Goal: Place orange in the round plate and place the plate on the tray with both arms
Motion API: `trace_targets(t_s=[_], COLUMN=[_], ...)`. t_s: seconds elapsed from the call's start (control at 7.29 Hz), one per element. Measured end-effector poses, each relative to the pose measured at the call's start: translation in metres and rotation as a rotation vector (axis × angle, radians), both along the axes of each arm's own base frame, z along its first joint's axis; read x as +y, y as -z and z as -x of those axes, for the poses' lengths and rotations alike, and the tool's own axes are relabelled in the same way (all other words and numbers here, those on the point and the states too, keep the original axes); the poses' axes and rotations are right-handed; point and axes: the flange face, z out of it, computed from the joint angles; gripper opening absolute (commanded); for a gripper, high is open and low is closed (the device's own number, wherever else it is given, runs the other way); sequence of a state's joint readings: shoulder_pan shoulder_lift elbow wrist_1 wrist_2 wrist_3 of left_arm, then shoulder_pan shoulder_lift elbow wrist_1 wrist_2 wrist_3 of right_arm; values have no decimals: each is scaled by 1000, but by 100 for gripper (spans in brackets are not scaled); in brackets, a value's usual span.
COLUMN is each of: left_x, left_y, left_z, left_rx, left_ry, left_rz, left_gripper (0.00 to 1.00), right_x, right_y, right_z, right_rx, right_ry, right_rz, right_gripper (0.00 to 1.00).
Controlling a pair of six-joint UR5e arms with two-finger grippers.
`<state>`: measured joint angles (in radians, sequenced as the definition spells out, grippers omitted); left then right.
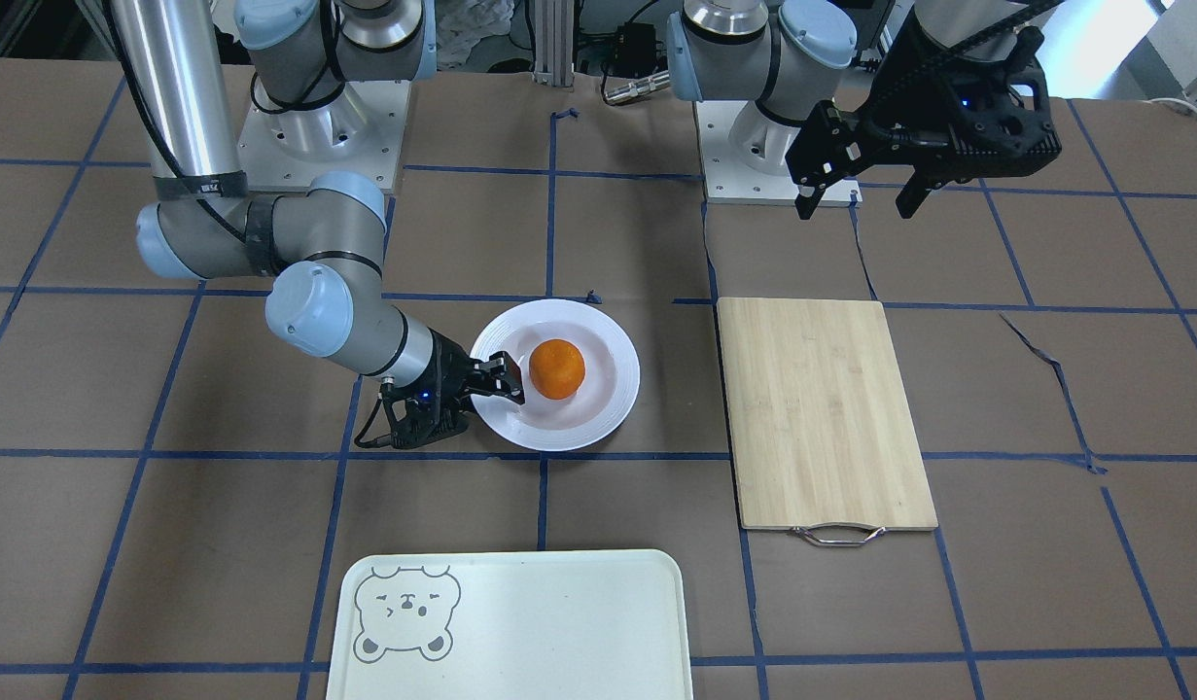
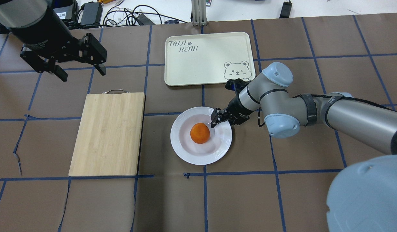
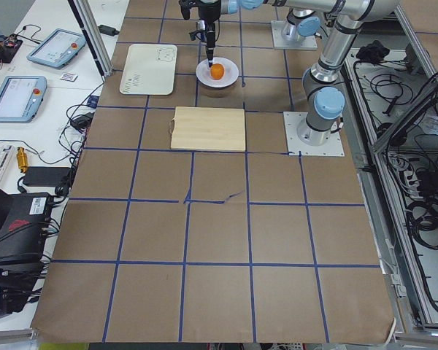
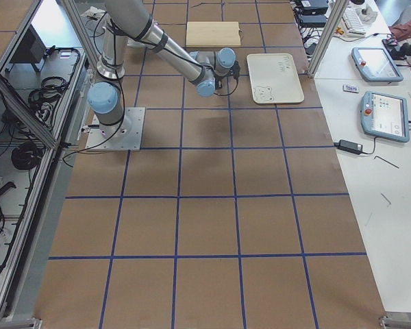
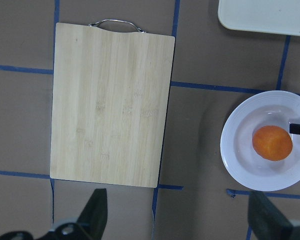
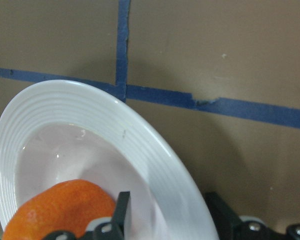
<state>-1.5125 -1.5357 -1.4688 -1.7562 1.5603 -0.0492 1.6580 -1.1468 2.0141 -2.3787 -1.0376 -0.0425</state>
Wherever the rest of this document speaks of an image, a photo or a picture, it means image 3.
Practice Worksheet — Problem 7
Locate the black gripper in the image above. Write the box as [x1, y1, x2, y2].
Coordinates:
[198, 0, 220, 68]

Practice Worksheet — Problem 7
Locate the orange fruit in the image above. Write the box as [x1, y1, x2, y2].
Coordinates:
[210, 63, 225, 80]

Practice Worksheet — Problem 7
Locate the white ceramic plate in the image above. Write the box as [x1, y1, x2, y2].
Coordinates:
[196, 57, 239, 88]

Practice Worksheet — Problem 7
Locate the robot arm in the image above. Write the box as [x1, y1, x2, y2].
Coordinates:
[282, 8, 320, 41]
[179, 1, 399, 147]

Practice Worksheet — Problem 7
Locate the cream bear tray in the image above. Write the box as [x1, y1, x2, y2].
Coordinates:
[119, 44, 177, 96]

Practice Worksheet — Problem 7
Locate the bamboo cutting board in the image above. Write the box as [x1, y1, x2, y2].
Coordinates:
[171, 106, 246, 152]

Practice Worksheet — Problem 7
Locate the black power adapter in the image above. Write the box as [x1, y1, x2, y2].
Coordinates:
[98, 24, 120, 36]

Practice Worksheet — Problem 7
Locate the blue teach pendant far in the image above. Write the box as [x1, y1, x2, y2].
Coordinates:
[26, 28, 86, 69]

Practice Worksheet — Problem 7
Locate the blue teach pendant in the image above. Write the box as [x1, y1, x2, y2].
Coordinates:
[26, 28, 86, 69]
[0, 76, 47, 123]

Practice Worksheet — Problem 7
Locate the blue teach pendant near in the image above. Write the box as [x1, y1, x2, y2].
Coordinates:
[0, 76, 47, 123]

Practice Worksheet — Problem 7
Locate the gold metal cylinder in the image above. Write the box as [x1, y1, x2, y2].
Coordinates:
[16, 147, 28, 174]

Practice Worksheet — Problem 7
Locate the black computer box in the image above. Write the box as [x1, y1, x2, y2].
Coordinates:
[0, 189, 54, 265]

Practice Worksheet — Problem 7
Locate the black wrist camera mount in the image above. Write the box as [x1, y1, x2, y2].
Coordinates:
[178, 0, 198, 20]

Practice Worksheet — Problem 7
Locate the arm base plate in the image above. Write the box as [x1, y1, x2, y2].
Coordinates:
[271, 18, 320, 50]
[283, 112, 345, 157]

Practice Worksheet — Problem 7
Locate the aluminium frame post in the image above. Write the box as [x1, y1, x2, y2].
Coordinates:
[67, 0, 112, 77]

